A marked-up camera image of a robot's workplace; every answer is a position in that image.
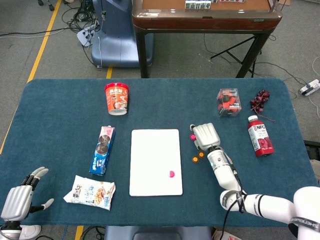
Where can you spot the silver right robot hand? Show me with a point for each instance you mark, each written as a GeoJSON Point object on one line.
{"type": "Point", "coordinates": [206, 136]}

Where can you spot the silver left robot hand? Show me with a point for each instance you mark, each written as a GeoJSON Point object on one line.
{"type": "Point", "coordinates": [17, 202]}

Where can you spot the pink round magnet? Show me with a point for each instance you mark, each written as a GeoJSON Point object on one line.
{"type": "Point", "coordinates": [192, 136]}
{"type": "Point", "coordinates": [171, 174]}

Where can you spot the orange round magnet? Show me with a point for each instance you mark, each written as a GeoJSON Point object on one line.
{"type": "Point", "coordinates": [195, 159]}
{"type": "Point", "coordinates": [201, 154]}

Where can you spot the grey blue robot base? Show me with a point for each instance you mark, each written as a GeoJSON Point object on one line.
{"type": "Point", "coordinates": [157, 233]}

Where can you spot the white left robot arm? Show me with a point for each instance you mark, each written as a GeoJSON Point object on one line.
{"type": "Point", "coordinates": [10, 232]}

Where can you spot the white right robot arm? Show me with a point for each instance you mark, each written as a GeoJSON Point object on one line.
{"type": "Point", "coordinates": [225, 172]}

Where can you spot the white rectangular board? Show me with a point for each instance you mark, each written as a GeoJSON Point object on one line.
{"type": "Point", "coordinates": [155, 155]}

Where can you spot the white sneaker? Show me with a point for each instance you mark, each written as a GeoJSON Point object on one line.
{"type": "Point", "coordinates": [32, 230]}

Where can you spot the clear box with red toy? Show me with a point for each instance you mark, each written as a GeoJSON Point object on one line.
{"type": "Point", "coordinates": [228, 103]}

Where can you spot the red juice bottle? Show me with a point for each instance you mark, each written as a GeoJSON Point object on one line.
{"type": "Point", "coordinates": [260, 137]}

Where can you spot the dark red grape bunch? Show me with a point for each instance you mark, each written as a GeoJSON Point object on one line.
{"type": "Point", "coordinates": [260, 98]}

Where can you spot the white snack bag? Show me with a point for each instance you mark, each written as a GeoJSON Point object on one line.
{"type": "Point", "coordinates": [90, 193]}

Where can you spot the blue felt tablecloth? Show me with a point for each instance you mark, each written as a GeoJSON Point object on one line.
{"type": "Point", "coordinates": [62, 125]}

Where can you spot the red instant noodle cup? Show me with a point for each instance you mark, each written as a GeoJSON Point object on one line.
{"type": "Point", "coordinates": [116, 100]}

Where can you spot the blue cookie box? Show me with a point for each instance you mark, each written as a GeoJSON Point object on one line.
{"type": "Point", "coordinates": [102, 150]}

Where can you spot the white red printed box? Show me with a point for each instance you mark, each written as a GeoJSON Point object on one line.
{"type": "Point", "coordinates": [230, 236]}

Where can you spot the brown mahjong table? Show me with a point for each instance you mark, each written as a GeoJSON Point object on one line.
{"type": "Point", "coordinates": [200, 23]}

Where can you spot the white power strip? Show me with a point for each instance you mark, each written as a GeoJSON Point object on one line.
{"type": "Point", "coordinates": [310, 87]}
{"type": "Point", "coordinates": [83, 36]}

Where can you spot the dark print mahjong tile row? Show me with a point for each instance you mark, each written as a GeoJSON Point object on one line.
{"type": "Point", "coordinates": [197, 5]}

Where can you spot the blue machine base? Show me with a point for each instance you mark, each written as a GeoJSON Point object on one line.
{"type": "Point", "coordinates": [117, 37]}

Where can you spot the red print mahjong tile row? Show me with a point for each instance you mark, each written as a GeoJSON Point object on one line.
{"type": "Point", "coordinates": [231, 1]}

